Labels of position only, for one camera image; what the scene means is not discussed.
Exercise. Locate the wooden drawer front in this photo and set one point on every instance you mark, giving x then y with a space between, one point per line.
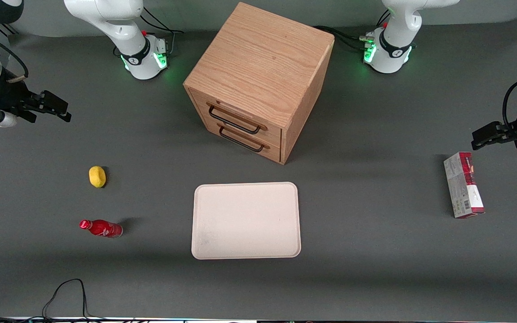
274 153
201 104

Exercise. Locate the wooden drawer cabinet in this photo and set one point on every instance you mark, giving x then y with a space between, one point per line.
263 58

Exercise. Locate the red and white carton box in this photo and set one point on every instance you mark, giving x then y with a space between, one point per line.
462 188

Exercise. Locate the yellow lemon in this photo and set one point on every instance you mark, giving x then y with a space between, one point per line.
97 176

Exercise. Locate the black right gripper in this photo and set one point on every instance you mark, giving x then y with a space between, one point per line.
6 96

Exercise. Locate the cream rectangular tray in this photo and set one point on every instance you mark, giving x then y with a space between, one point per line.
245 222

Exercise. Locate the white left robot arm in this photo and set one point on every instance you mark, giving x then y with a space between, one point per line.
397 40

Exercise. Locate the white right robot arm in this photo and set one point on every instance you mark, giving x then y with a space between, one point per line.
124 36

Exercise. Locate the red coke bottle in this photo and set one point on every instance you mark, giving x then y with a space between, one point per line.
103 229

